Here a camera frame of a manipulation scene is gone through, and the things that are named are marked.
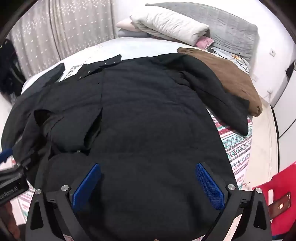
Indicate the grey pillow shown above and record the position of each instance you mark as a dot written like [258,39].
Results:
[129,33]

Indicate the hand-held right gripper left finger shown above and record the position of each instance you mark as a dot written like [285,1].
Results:
[86,185]

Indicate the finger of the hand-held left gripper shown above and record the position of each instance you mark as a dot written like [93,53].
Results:
[5,155]
[23,162]

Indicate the white pillow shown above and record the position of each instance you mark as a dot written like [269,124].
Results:
[171,23]

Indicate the patterned bedsheet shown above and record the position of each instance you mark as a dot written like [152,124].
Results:
[238,148]

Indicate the red plastic stool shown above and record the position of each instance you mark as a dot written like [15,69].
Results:
[284,180]

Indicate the white wall socket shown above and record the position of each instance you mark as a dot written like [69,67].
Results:
[273,52]
[255,78]

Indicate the person's left forearm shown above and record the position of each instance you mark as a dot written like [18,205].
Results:
[9,222]

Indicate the grey patterned curtain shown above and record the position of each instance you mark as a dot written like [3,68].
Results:
[57,30]

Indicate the bed with white sheet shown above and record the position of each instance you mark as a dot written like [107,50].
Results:
[143,47]

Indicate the brown garment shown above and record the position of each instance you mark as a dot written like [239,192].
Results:
[231,76]

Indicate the black charger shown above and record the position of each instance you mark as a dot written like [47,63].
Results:
[211,49]

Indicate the pink cloth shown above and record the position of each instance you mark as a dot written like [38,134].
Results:
[204,42]

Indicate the grey quilted headboard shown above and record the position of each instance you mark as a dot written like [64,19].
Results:
[231,30]

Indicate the hanging dark clothes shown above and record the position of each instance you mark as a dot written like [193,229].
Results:
[9,69]

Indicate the pink pillow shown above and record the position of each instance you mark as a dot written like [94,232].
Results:
[126,24]

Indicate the black coat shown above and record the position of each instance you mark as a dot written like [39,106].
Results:
[150,104]

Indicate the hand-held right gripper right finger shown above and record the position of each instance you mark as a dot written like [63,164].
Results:
[209,185]

